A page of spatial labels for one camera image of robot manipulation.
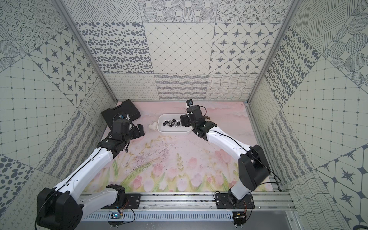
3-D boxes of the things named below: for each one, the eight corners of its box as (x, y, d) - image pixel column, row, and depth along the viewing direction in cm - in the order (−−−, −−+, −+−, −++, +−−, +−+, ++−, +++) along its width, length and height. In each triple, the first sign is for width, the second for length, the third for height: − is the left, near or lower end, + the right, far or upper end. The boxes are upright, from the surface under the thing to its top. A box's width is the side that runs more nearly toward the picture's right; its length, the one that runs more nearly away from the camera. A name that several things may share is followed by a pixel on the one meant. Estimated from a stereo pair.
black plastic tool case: (111, 132, 102) (109, 128, 98) (103, 115, 112) (100, 112, 108) (141, 116, 111) (140, 113, 108) (131, 102, 121) (129, 99, 118)
